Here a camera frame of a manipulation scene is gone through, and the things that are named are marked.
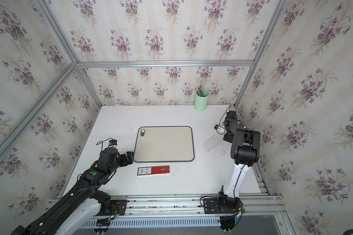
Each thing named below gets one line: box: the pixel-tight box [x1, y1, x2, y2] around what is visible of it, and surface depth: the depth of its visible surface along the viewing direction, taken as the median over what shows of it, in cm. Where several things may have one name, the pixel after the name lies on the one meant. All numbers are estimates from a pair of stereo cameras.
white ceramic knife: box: [202, 132, 225, 151], surface depth 100 cm
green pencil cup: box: [194, 88, 210, 112], surface depth 116 cm
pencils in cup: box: [196, 84, 203, 97], surface depth 112 cm
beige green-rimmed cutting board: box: [133, 125, 195, 164], surface depth 102 cm
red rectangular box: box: [137, 165, 171, 176], surface depth 86 cm
